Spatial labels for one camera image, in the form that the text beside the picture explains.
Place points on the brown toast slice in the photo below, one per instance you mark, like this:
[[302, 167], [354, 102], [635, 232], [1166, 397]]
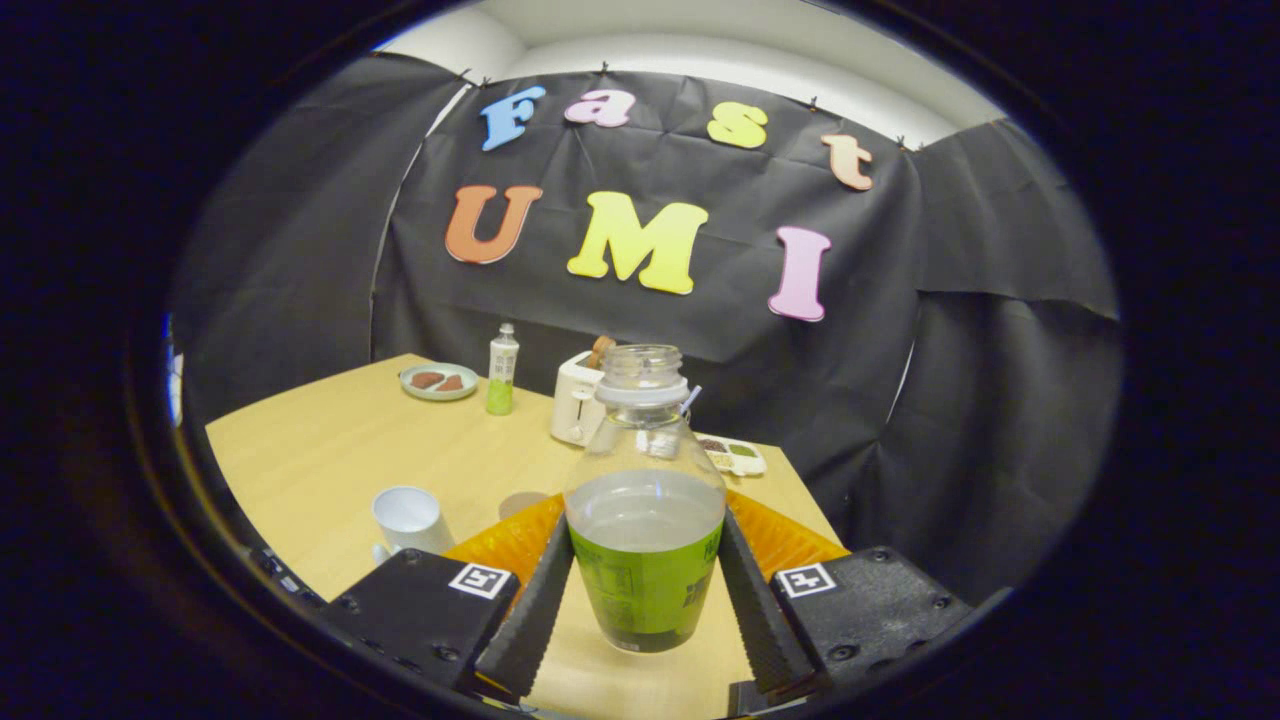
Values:
[[598, 352]]

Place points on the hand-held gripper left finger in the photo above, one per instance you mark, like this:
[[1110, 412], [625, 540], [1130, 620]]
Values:
[[535, 620]]

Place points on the pale green plate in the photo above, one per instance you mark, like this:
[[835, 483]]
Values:
[[440, 396]]

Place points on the white cup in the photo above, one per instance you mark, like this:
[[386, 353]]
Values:
[[410, 520]]

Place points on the round brown coaster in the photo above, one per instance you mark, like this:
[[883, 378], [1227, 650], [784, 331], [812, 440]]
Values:
[[520, 503]]

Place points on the wooden table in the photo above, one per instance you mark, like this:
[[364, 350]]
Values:
[[330, 450]]

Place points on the slim white green drink bottle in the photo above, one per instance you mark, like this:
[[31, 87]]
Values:
[[501, 375]]

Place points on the brown food piece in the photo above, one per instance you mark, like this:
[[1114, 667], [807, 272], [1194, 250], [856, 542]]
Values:
[[452, 384], [426, 380]]

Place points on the cream toaster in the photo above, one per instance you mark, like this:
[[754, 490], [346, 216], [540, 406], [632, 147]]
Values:
[[575, 400]]

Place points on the pale striped straw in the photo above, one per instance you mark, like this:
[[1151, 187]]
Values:
[[691, 400]]

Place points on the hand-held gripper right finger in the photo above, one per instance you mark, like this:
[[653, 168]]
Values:
[[765, 625]]

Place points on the clear juice bottle green label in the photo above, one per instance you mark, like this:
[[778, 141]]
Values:
[[645, 590]]

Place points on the white divided seed dish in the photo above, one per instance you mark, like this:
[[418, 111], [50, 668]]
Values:
[[742, 462]]

